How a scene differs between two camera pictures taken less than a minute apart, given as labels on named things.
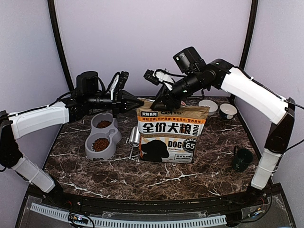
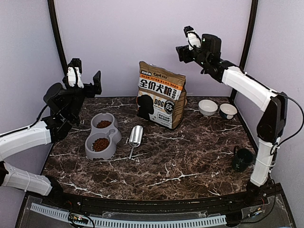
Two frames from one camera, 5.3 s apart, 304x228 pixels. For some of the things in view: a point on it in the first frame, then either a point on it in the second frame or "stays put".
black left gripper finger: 129,97 to 97,83
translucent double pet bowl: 100,143 stays put
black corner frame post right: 254,8 stays put
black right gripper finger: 158,98 to 180,51
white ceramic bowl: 213,105 stays put
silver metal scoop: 134,139 stays put
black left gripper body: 117,103 to 90,92
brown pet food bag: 168,135 to 162,98
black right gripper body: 175,101 to 200,58
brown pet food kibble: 101,144 stays put
